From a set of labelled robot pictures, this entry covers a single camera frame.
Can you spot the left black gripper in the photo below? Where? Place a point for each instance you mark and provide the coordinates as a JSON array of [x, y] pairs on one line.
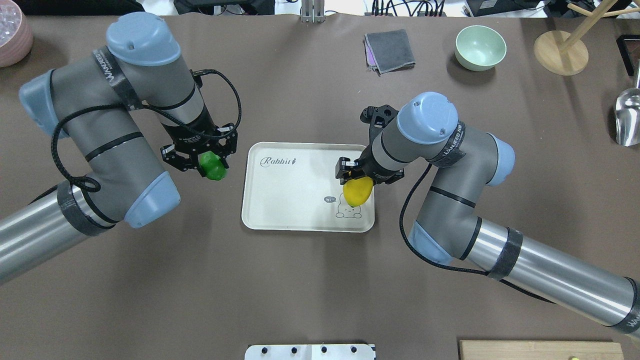
[[192, 134]]

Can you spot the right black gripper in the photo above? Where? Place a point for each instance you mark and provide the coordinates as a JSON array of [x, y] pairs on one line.
[[344, 168]]

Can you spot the green lime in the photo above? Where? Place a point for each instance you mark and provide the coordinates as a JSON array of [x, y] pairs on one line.
[[210, 166]]

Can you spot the yellow lemon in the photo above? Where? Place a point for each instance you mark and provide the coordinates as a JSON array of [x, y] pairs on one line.
[[357, 191]]

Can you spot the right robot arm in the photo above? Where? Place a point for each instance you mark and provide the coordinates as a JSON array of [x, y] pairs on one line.
[[447, 234]]

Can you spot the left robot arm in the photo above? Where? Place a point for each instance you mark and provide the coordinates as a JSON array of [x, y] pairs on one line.
[[114, 119]]

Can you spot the white rabbit print tray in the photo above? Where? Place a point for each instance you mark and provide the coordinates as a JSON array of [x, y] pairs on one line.
[[291, 186]]

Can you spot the purple cloth underneath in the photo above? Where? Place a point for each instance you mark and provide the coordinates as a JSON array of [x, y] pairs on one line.
[[370, 60]]

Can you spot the grey folded cloth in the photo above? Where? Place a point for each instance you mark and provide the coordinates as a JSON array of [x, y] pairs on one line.
[[391, 50]]

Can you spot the mint green bowl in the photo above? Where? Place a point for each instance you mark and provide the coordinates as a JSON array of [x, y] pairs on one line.
[[479, 48]]

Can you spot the bamboo cutting board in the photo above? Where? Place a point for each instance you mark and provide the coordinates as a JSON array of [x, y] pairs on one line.
[[539, 350]]

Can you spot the pink bowl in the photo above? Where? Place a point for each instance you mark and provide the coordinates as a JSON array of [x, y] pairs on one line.
[[16, 37]]

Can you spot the wooden mug tree stand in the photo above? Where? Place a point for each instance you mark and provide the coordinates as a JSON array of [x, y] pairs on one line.
[[564, 53]]

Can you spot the metal scoop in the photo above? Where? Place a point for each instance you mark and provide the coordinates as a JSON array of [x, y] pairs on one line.
[[627, 114]]

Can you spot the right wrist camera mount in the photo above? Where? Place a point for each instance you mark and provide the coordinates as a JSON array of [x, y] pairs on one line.
[[377, 118]]

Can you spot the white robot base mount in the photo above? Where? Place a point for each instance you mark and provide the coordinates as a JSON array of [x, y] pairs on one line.
[[331, 351]]

